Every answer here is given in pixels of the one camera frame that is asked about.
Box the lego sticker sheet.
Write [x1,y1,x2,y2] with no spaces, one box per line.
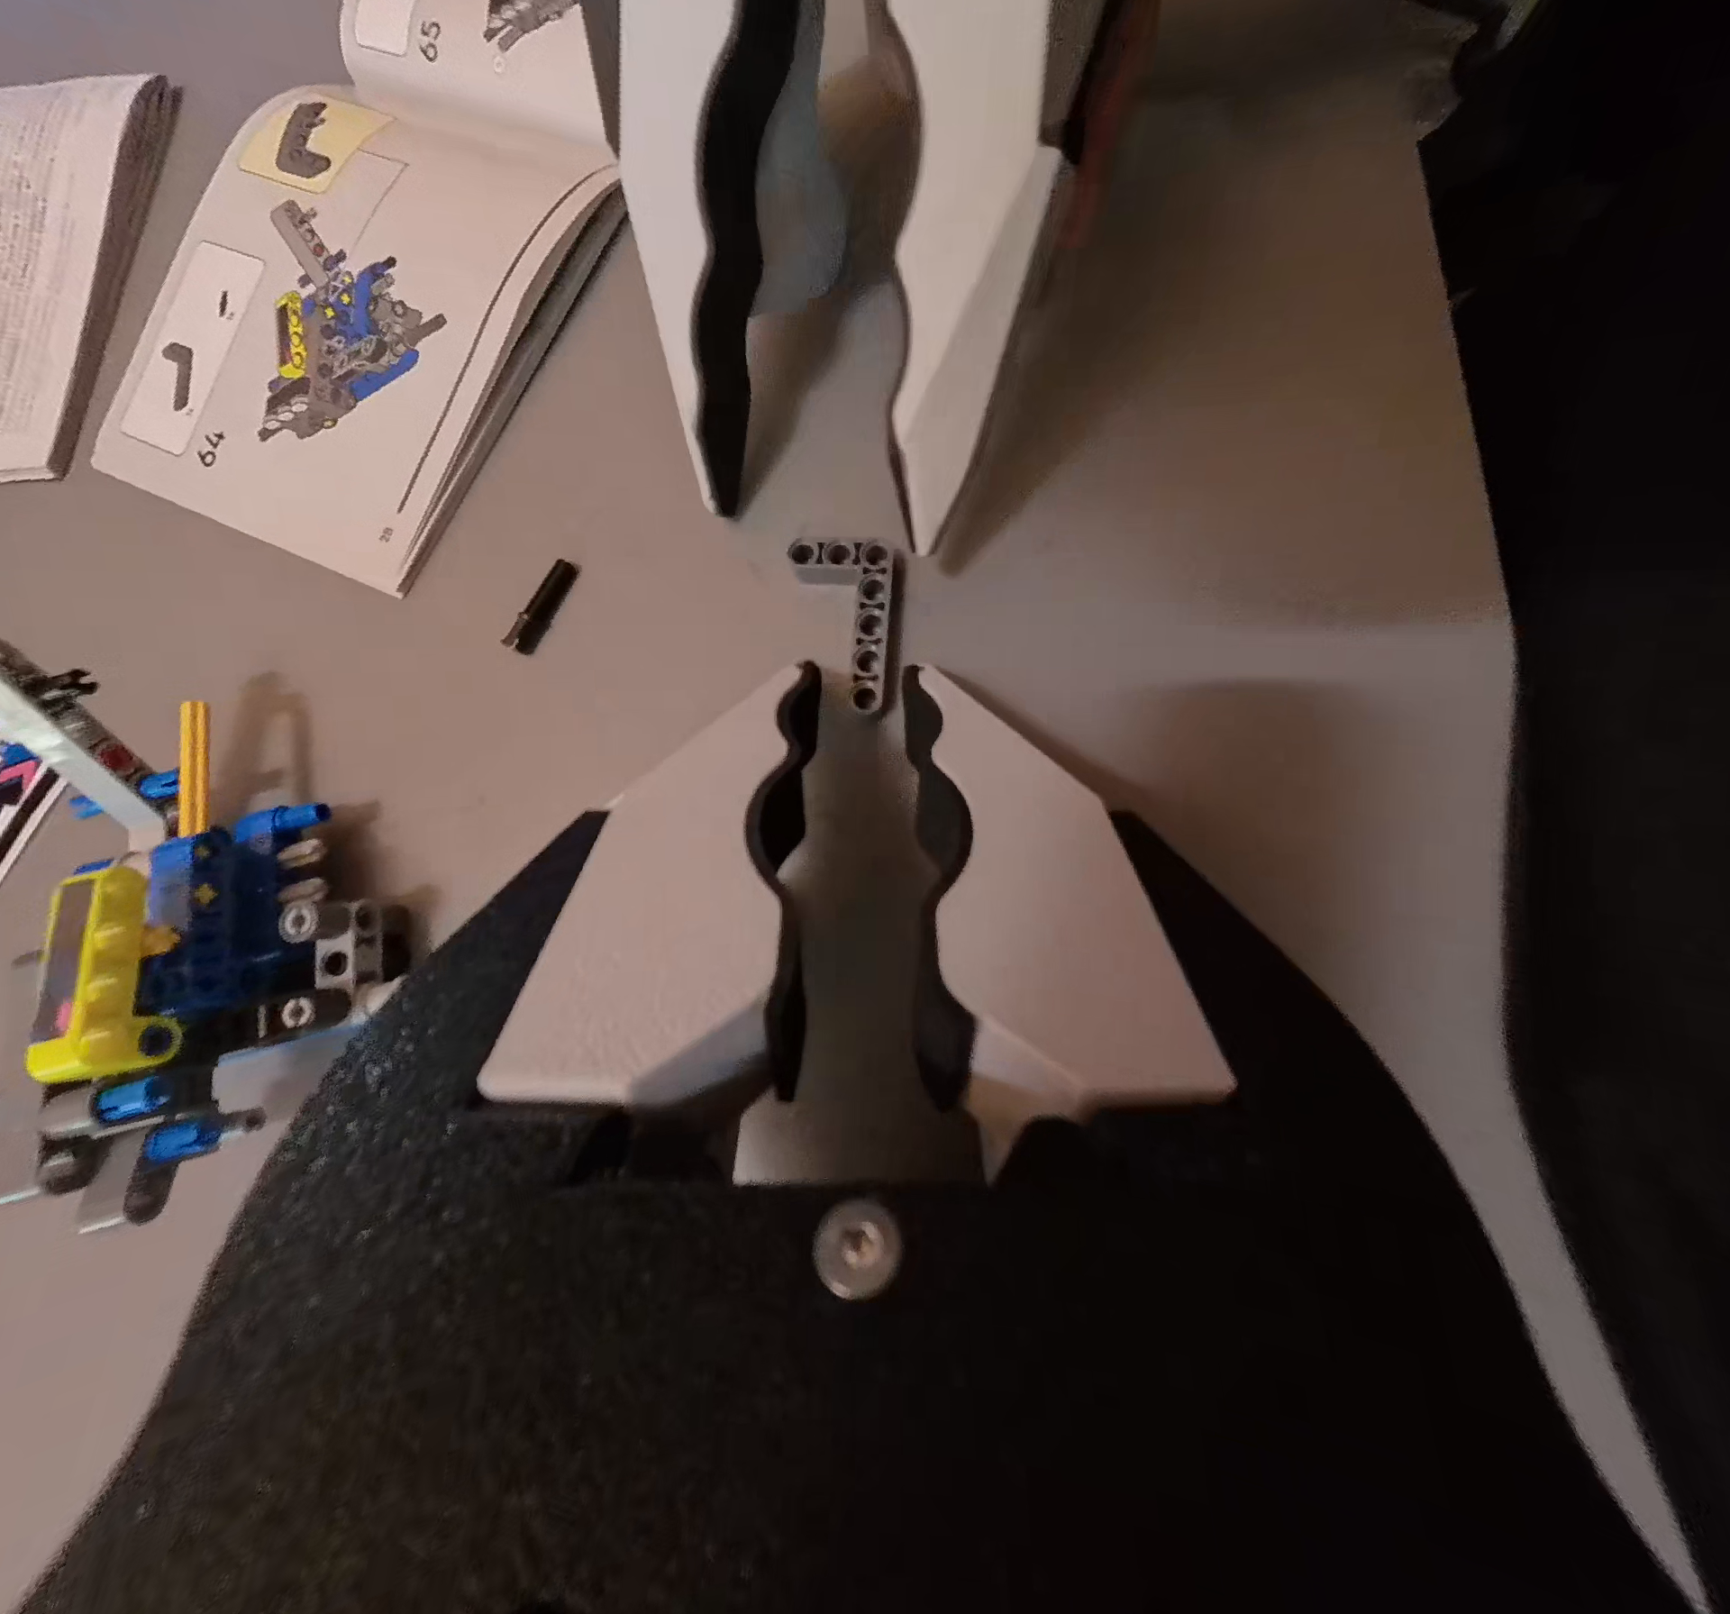
[0,729,72,889]

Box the partly built blue lego model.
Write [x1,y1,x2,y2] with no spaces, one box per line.
[0,641,413,1231]

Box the open instruction booklet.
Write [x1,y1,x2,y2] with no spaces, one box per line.
[92,0,635,597]

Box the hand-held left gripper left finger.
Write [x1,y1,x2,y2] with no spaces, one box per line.
[476,659,825,1115]

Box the person's dark clothing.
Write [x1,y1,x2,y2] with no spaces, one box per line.
[1372,0,1730,1614]

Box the dark grey L-shaped lego beam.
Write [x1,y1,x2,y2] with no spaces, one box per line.
[789,538,898,714]

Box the folded paper leaflet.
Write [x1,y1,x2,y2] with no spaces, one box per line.
[0,74,181,483]

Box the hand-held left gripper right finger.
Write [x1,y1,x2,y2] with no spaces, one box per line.
[898,663,1238,1169]

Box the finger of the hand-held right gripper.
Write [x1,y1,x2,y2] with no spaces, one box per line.
[613,0,804,523]
[825,0,1151,559]

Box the black lego pin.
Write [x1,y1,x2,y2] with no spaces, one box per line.
[501,556,578,656]

